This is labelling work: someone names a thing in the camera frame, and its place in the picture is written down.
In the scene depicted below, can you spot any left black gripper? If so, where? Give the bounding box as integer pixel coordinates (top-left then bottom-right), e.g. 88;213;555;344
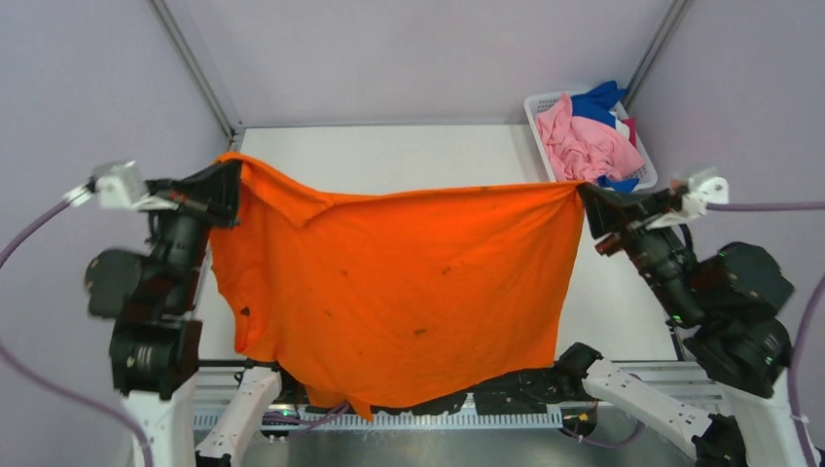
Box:
137;151;243;303

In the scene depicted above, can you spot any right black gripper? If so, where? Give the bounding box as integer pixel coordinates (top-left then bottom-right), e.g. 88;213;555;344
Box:
573;180;702;320

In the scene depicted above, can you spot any orange t-shirt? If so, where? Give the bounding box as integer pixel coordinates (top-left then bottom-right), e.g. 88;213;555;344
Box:
210;153;584;417

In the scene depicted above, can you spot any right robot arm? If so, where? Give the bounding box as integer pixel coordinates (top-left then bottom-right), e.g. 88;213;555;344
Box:
554;176;824;466

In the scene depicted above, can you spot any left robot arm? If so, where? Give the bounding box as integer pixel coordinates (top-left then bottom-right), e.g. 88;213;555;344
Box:
84;161;299;466

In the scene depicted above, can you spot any pink t-shirt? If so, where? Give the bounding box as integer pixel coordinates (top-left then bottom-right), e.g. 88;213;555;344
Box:
534;93;646;184

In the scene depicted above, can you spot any red garment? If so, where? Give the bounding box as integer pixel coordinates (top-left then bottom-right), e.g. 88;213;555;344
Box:
620;118;638;147

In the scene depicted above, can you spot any blue t-shirt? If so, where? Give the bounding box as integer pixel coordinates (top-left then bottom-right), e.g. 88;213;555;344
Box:
571;81;645;193

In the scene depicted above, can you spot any aluminium frame rail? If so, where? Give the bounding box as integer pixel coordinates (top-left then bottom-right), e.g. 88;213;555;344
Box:
147;0;244;141

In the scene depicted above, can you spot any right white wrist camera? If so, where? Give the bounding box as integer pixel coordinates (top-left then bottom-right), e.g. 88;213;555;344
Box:
646;166;730;230

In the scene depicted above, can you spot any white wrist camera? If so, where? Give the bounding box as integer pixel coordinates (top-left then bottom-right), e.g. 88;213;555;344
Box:
62;161;179;212
646;166;730;230

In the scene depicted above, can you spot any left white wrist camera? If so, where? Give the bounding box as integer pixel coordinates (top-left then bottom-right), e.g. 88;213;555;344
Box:
62;161;179;212

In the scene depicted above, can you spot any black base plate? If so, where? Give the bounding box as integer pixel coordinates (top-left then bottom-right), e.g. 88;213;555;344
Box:
283;367;620;417

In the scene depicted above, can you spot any white slotted cable duct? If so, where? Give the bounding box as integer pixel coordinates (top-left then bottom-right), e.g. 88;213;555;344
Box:
193;409;563;431

